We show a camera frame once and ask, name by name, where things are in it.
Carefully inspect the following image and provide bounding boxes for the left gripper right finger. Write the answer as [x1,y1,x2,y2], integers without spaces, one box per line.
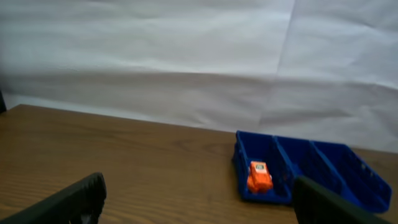
[292,175,393,224]

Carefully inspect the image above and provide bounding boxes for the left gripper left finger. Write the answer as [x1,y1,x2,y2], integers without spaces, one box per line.
[0,172,108,224]

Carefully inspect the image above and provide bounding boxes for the orange candy box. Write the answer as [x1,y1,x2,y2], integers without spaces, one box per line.
[246,176,275,194]
[249,161,271,187]

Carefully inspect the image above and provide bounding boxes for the blue tray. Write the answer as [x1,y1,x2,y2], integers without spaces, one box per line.
[231,129,393,214]

